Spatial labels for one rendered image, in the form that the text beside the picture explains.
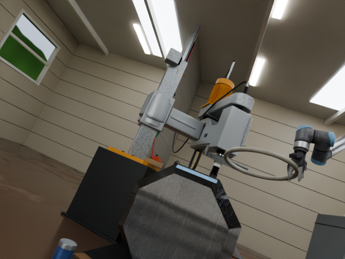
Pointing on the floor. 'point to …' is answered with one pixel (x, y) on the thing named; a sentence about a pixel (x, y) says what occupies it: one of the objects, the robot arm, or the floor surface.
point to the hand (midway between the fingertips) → (293, 178)
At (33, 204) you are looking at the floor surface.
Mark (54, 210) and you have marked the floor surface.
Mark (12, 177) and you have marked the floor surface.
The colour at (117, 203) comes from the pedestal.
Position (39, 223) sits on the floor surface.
